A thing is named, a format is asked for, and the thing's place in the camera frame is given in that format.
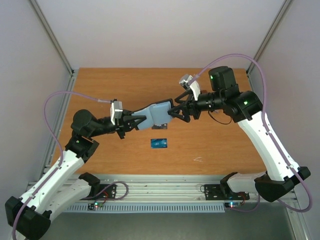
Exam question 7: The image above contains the right corner aluminium post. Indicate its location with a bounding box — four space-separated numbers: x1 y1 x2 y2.
253 0 294 62

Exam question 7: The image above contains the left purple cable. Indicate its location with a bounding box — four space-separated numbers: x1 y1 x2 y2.
11 91 113 240

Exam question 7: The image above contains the grey slotted cable duct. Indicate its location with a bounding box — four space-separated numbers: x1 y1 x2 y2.
64 202 225 214

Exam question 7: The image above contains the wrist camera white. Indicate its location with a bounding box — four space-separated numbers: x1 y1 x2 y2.
110 99 123 126
179 74 201 101

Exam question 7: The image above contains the left corner aluminium post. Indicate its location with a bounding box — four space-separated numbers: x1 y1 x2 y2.
28 0 76 78

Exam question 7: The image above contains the corner aluminium post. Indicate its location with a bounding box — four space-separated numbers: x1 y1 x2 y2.
28 0 76 78
253 0 294 62

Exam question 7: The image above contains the purple cable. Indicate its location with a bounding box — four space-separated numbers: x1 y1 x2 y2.
189 53 313 213
11 91 113 240

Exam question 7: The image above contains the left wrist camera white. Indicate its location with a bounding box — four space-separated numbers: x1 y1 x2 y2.
110 99 123 126

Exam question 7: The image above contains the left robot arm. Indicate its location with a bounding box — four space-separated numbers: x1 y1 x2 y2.
5 109 147 240

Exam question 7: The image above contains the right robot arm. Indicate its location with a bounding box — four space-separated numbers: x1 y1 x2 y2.
168 66 311 202

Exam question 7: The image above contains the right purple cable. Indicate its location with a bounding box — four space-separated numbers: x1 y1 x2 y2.
189 53 313 213

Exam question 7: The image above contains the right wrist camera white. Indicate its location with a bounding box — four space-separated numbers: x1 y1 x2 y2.
179 74 201 101

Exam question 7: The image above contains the black VIP credit card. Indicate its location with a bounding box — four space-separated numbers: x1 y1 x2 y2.
151 123 168 130

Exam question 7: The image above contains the aluminium rail frame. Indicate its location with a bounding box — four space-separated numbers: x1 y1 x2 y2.
94 173 224 204

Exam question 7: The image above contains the blue credit card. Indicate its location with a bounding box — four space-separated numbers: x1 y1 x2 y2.
150 138 168 149

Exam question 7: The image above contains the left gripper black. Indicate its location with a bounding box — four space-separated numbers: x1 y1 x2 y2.
89 109 147 139

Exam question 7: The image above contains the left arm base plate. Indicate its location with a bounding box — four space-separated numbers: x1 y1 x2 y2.
81 184 117 200

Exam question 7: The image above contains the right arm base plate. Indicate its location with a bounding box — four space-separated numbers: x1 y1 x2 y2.
200 184 250 201

